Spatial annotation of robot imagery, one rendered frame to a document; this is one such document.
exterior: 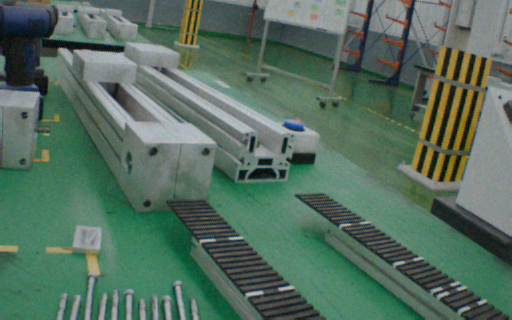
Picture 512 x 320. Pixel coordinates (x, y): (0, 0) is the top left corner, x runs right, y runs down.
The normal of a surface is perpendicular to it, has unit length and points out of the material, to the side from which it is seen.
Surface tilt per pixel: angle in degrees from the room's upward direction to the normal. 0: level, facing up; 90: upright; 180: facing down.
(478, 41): 90
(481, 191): 90
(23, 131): 90
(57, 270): 0
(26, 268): 0
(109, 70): 90
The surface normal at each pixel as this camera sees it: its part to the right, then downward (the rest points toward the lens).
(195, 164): 0.49, 0.32
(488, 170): -0.91, -0.05
